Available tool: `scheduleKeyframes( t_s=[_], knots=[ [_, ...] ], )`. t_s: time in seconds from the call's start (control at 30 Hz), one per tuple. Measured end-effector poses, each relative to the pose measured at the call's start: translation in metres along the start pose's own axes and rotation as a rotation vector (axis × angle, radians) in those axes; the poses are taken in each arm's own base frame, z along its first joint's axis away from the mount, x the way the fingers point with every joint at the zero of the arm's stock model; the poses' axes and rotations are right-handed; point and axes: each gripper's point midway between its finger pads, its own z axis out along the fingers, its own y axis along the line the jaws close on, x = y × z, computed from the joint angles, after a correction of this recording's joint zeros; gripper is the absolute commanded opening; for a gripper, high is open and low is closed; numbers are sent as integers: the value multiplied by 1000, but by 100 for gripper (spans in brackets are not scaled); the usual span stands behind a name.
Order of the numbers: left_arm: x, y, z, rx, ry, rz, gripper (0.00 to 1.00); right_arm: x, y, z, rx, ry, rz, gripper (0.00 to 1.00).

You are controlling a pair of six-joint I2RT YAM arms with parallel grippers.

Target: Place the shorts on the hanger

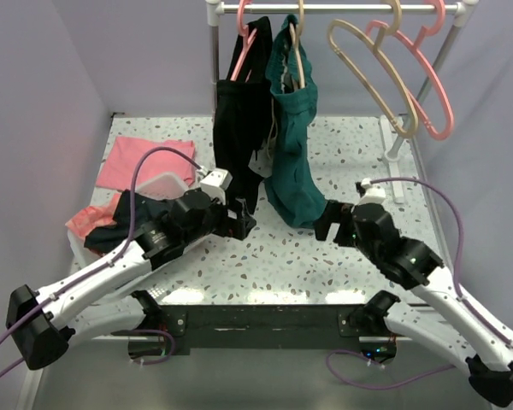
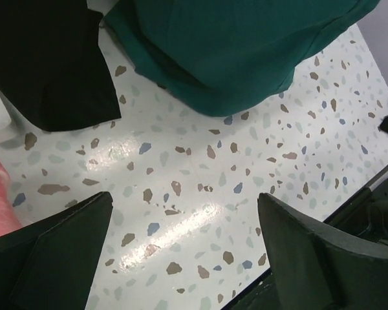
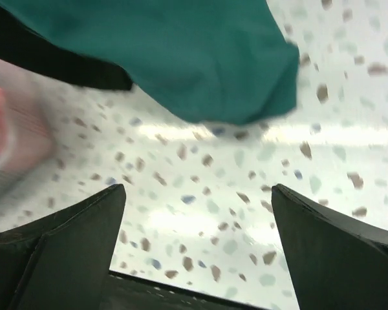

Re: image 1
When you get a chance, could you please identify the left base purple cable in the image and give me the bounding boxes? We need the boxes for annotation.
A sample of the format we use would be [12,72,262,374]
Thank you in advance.
[127,329,177,366]

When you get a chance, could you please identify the pink empty hanger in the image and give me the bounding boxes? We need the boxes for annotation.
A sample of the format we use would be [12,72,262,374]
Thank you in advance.
[365,0,455,142]

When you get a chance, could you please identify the beige wooden hanger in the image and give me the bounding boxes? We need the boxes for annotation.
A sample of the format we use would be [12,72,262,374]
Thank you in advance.
[327,0,420,138]
[289,0,305,89]

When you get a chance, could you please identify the pink hanger holding shorts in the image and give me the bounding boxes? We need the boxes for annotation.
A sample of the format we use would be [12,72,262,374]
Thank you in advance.
[230,0,257,81]

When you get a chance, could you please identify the pink folded shirt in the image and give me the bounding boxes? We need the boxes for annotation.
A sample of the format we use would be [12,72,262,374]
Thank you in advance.
[96,136,196,190]

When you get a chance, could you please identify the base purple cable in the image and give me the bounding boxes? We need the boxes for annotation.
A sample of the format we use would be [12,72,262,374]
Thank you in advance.
[127,329,177,366]
[325,349,458,390]

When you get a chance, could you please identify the beige wooden hanger front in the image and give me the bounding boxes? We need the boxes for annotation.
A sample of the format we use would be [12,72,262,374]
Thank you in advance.
[289,0,305,89]

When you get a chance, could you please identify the black shorts on hanger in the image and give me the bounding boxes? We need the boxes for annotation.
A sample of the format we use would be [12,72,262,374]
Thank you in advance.
[213,16,273,214]

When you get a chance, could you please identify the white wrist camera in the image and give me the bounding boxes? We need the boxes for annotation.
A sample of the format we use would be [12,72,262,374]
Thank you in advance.
[356,178,386,206]
[199,168,233,204]

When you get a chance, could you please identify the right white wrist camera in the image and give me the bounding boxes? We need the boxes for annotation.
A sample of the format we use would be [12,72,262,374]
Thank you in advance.
[356,178,386,206]

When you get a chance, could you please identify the white metal clothes rack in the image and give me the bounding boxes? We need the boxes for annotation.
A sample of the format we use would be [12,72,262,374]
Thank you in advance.
[206,0,478,203]

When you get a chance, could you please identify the dark navy garment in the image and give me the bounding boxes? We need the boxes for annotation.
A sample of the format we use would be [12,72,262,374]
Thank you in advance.
[84,190,172,255]

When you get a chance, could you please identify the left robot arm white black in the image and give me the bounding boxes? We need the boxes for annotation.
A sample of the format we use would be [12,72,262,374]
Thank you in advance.
[6,189,256,370]

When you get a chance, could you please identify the white laundry basket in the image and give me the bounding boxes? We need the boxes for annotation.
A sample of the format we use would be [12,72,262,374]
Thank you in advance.
[67,173,188,268]

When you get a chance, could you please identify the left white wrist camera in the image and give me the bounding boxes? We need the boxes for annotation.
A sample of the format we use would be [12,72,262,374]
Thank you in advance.
[199,168,233,204]

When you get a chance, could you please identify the teal green shorts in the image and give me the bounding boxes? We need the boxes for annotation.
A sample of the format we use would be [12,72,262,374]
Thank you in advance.
[265,15,327,229]

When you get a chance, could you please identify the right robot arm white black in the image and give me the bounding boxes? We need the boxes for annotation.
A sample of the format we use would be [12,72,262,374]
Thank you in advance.
[314,201,513,407]

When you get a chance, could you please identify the coral patterned garment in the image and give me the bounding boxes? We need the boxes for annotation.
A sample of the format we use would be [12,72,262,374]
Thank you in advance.
[65,193,121,239]

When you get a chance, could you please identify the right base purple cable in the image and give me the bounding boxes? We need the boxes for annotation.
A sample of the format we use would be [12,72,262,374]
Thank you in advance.
[325,349,458,390]

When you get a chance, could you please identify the beige wooden hanger back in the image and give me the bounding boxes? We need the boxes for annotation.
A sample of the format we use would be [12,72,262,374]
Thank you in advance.
[327,0,420,138]

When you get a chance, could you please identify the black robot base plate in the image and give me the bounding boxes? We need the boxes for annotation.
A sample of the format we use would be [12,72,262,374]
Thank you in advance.
[110,290,415,356]

